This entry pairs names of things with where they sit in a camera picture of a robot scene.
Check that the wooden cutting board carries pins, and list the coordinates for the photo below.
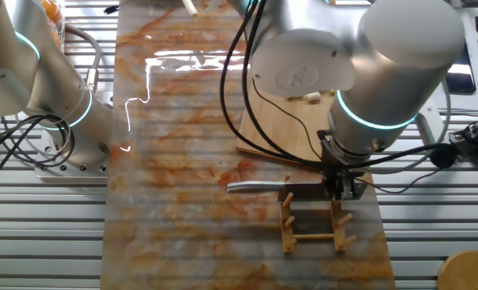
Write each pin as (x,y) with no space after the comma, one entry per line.
(279,129)

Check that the short cut scallion piece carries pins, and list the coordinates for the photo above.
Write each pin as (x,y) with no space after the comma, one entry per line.
(314,96)

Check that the small black object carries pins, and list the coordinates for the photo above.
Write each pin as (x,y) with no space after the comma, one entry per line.
(110,9)

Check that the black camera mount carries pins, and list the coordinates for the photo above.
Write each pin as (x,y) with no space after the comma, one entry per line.
(470,135)

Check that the marble pattern table mat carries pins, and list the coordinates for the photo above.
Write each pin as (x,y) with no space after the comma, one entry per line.
(182,221)

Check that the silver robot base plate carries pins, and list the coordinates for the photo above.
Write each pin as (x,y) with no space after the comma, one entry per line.
(73,173)

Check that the wooden mug tree stand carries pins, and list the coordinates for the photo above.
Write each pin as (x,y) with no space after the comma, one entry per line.
(468,274)

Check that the wooden peg knife rack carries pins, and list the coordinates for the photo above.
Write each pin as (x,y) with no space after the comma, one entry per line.
(285,233)

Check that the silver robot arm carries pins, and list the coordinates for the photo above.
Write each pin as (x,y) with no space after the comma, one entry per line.
(363,60)

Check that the black smartphone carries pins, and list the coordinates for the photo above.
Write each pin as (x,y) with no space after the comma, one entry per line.
(460,76)

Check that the clear plastic fruit container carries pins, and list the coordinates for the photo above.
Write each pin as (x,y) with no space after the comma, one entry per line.
(59,36)

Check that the steel cleaver knife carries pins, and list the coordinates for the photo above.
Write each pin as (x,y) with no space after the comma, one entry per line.
(258,186)

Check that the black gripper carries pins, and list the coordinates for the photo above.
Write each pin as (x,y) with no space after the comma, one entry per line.
(337,169)

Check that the orange fruit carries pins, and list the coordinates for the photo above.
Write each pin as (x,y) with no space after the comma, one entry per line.
(52,11)

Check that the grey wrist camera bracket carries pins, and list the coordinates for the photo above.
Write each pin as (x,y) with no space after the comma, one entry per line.
(426,125)

